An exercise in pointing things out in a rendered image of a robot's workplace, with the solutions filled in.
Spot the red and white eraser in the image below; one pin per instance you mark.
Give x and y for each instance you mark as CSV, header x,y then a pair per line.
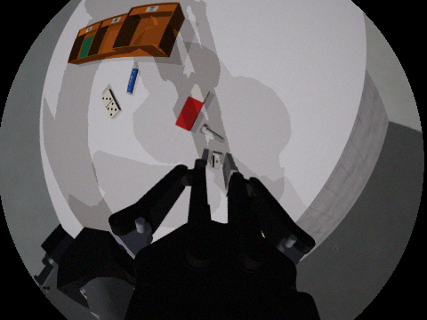
x,y
192,107

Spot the orange three-compartment bin rack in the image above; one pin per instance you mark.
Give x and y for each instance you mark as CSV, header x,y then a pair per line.
x,y
136,31

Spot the white domino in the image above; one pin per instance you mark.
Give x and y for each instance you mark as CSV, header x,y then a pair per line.
x,y
110,103

